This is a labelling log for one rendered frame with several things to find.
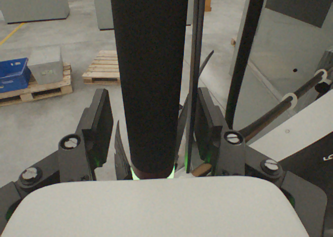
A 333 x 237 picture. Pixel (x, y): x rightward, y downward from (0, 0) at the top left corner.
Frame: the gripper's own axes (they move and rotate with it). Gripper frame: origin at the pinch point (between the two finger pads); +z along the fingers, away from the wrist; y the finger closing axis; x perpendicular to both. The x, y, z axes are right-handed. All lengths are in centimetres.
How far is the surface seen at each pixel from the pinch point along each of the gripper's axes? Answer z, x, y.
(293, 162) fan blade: 5.4, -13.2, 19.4
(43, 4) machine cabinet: 646, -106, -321
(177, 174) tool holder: 3.1, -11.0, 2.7
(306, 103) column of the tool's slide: 42, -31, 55
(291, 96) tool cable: 16.7, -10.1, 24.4
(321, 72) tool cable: 26.1, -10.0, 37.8
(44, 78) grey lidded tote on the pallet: 236, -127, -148
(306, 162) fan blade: 3.9, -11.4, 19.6
